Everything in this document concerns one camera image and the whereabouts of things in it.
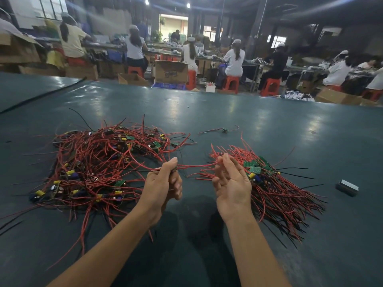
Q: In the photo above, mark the person's left hand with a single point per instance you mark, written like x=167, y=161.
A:
x=160, y=188

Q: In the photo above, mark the dark green table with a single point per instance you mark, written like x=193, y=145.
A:
x=311, y=134

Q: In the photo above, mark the person's right forearm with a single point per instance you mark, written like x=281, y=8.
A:
x=257, y=254

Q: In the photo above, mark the heap of black white items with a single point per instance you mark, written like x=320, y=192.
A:
x=298, y=96

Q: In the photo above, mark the grid window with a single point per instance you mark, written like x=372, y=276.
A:
x=52, y=7

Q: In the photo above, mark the person's left forearm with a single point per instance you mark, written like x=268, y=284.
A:
x=99, y=257

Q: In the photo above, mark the small black grey block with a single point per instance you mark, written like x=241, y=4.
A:
x=347, y=187

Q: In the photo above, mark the blue plastic crate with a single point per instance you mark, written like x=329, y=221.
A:
x=169, y=86

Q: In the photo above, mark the person's right hand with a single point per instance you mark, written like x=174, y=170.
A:
x=232, y=188

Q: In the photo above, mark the yellow sack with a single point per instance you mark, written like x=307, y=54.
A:
x=55, y=59

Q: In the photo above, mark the large open cardboard box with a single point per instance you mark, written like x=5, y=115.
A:
x=18, y=49

